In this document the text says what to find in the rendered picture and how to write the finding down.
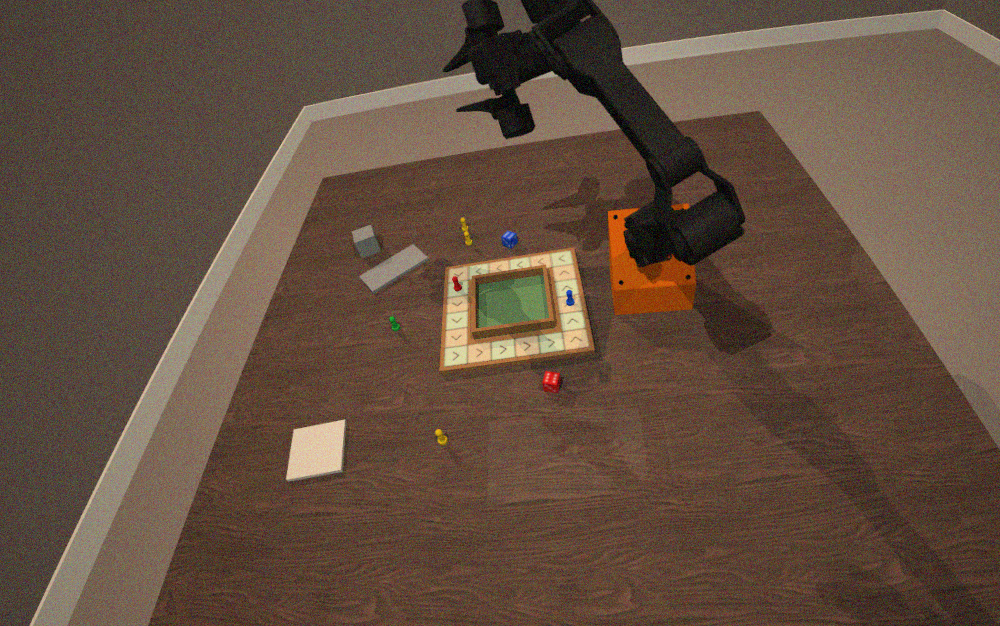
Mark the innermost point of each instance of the red die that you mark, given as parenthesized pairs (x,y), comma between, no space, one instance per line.
(551,382)

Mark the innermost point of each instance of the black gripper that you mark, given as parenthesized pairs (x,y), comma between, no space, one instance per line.
(484,20)

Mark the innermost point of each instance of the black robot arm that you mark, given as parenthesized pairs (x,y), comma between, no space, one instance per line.
(589,55)

